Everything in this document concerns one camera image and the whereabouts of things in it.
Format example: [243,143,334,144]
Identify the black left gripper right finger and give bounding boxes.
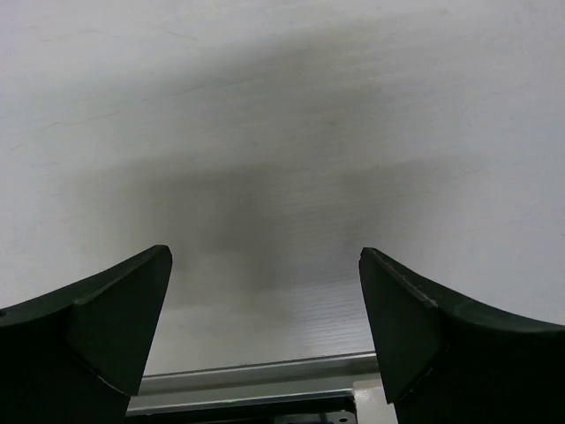
[358,247,564,423]

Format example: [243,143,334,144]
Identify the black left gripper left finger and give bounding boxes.
[1,245,172,423]

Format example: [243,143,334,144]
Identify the aluminium table edge rail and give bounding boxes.
[126,352,379,417]

